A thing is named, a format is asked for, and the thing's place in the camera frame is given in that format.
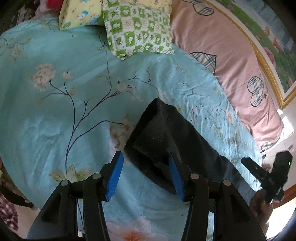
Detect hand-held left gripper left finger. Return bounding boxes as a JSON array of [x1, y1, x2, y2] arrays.
[[28, 151, 124, 241]]

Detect light blue floral bedsheet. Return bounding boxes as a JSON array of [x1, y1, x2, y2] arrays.
[[0, 17, 264, 241]]

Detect person's right hand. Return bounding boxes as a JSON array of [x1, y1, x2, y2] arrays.
[[250, 189, 274, 231]]

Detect gold framed wall picture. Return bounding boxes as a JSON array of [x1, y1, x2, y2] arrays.
[[203, 0, 296, 109]]

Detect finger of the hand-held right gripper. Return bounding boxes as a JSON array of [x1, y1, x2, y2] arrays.
[[240, 157, 270, 183]]

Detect red checkered cloth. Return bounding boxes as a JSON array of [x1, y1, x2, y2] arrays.
[[0, 192, 19, 231]]

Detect black pants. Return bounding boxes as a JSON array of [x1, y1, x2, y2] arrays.
[[124, 98, 257, 207]]

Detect yellow cartoon print pillow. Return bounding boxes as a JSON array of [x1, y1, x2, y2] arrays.
[[58, 0, 173, 30]]

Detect red fleece cloth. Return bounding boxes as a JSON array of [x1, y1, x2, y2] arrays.
[[45, 0, 64, 8]]

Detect pink quilt with plaid hearts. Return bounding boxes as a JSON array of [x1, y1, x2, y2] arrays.
[[170, 0, 285, 153]]

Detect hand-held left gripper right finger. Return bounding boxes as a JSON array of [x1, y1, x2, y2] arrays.
[[168, 152, 267, 241]]

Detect green checkered pillow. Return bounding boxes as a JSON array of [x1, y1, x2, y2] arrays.
[[102, 0, 175, 61]]

